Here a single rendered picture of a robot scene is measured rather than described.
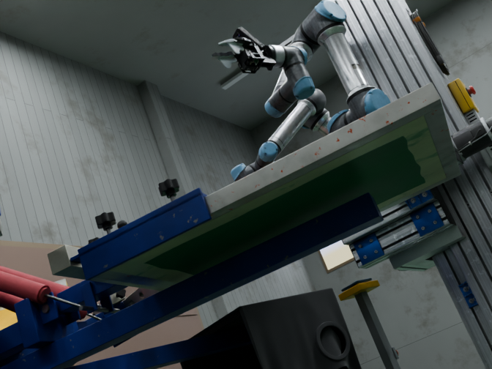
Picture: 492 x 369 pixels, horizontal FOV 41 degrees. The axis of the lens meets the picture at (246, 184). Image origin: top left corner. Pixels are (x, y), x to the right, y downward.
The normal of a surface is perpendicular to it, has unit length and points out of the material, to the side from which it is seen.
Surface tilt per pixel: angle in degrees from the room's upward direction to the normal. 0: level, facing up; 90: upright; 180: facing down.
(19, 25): 180
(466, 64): 90
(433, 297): 90
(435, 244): 90
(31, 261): 90
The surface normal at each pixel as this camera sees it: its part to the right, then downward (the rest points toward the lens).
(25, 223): 0.78, -0.48
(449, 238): -0.52, -0.13
